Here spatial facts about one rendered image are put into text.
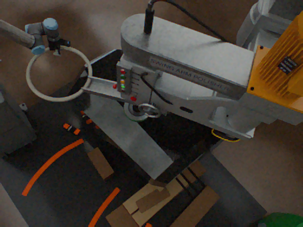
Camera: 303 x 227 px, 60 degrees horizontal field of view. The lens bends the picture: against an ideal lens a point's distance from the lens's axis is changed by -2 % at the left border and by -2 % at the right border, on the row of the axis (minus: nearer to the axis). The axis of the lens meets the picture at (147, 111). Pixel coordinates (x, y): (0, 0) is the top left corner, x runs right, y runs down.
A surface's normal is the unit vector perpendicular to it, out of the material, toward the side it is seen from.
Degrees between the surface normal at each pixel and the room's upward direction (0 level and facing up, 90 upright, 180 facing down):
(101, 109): 45
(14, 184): 0
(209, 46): 0
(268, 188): 0
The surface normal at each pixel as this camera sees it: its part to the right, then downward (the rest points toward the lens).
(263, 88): 0.09, -0.42
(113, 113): -0.46, 0.11
